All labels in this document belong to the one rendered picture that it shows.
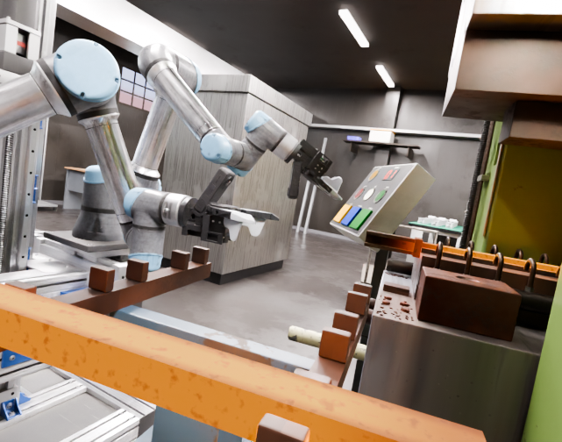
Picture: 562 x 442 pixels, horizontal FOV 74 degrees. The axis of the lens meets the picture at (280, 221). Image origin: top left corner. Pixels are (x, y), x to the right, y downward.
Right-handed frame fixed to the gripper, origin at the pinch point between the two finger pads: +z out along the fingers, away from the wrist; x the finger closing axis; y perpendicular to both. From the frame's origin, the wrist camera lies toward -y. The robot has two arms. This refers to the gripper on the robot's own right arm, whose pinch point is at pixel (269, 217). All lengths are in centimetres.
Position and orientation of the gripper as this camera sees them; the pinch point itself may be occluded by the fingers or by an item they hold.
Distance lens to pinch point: 79.5
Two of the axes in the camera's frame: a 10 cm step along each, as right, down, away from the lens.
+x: -3.1, 0.4, -9.5
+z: 9.4, 1.7, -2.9
